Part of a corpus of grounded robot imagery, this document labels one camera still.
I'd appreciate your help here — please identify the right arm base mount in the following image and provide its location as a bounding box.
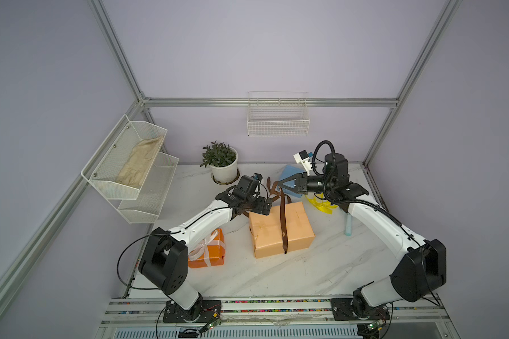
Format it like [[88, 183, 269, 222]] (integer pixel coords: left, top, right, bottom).
[[330, 285, 390, 322]]

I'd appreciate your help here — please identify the white ribbon bow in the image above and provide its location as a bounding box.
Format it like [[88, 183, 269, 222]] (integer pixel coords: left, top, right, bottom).
[[188, 228, 226, 268]]

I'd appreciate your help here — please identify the brown ribbon bow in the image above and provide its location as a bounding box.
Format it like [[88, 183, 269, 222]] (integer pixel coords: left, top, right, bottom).
[[266, 177, 291, 257]]

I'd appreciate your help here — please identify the yellow ribbon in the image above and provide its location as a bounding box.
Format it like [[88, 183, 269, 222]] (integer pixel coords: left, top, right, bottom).
[[305, 193, 337, 215]]

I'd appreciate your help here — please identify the aluminium frame rail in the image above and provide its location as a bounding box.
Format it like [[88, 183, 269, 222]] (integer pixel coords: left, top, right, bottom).
[[100, 296, 450, 328]]

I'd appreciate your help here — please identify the potted green plant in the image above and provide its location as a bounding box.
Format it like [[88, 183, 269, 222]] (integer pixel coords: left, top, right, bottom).
[[200, 141, 238, 184]]

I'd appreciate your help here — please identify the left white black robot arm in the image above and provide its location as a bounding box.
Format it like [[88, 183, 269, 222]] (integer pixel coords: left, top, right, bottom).
[[138, 173, 271, 314]]

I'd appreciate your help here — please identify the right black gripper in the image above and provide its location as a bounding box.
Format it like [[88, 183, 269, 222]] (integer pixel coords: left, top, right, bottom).
[[280, 174, 336, 194]]

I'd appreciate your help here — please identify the white two-tier mesh shelf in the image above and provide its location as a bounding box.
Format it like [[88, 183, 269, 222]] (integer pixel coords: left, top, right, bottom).
[[81, 115, 179, 224]]

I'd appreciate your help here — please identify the light blue gift box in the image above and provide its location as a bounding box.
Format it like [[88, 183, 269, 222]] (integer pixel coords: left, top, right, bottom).
[[279, 165, 305, 188]]

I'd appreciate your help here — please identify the tan gift box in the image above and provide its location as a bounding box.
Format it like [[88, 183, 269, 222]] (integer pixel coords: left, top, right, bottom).
[[249, 202, 315, 259]]

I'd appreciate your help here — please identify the white wire wall basket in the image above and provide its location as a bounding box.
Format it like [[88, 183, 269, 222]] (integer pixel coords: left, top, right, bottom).
[[247, 91, 310, 137]]

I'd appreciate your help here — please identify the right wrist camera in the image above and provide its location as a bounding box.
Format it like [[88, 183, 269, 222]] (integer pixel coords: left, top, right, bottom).
[[294, 150, 312, 175]]

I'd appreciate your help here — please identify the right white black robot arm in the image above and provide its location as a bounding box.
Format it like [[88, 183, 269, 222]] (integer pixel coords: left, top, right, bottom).
[[278, 153, 447, 317]]

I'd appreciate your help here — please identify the beige cloth in shelf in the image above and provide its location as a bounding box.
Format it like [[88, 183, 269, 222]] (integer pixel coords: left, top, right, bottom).
[[116, 136, 165, 189]]

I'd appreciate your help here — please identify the orange gift box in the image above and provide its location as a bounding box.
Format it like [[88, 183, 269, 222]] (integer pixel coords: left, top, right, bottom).
[[187, 227, 226, 269]]

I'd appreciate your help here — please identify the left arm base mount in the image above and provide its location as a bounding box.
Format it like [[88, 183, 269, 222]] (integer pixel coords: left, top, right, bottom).
[[161, 299, 222, 323]]

